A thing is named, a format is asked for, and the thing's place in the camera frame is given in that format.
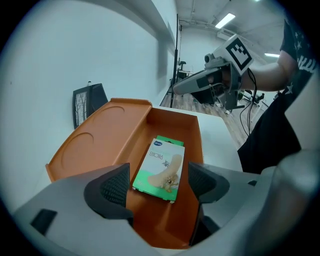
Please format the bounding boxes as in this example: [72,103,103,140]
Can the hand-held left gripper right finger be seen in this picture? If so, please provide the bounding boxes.
[179,161,277,254]

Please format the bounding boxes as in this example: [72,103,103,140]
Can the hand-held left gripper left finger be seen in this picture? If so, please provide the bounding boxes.
[11,162,152,256]

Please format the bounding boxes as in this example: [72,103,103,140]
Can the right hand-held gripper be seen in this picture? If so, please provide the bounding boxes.
[172,33,255,111]

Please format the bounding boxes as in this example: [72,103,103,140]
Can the green packet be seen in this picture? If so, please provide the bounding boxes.
[131,135,186,204]

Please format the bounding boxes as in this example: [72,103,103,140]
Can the orange cardboard box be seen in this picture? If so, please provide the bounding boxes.
[45,97,205,250]

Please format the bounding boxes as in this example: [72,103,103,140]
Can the person's right forearm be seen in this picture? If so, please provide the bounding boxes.
[241,49,299,92]

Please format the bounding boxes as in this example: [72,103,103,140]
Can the black upright pole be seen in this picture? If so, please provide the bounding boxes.
[170,13,181,109]

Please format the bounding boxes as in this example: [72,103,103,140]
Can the black star-print shirt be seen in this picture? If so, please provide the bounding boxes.
[237,18,318,175]

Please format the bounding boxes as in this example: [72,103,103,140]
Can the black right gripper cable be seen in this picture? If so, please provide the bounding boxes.
[239,68,259,137]

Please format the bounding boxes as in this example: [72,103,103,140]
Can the black picture frame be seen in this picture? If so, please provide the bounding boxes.
[72,83,109,130]

